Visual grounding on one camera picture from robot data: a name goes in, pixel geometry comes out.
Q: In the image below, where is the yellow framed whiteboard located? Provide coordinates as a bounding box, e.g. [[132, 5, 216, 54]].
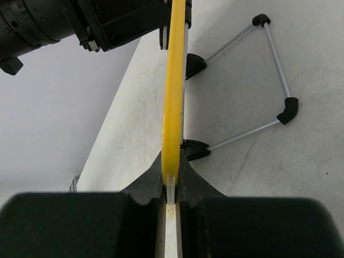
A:
[[161, 1, 188, 257]]

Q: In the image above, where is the left aluminium frame post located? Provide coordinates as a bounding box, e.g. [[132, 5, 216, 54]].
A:
[[68, 176, 79, 193]]

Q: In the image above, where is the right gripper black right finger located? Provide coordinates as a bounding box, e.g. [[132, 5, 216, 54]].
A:
[[177, 155, 343, 257]]

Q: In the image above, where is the metal wire whiteboard stand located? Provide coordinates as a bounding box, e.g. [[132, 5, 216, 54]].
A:
[[181, 13, 299, 161]]

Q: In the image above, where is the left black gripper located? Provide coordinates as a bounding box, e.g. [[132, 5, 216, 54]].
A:
[[60, 0, 177, 52]]

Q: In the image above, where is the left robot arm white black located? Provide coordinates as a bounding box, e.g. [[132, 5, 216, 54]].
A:
[[1, 0, 173, 76]]

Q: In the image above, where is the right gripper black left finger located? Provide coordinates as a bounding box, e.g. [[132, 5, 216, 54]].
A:
[[1, 157, 164, 257]]

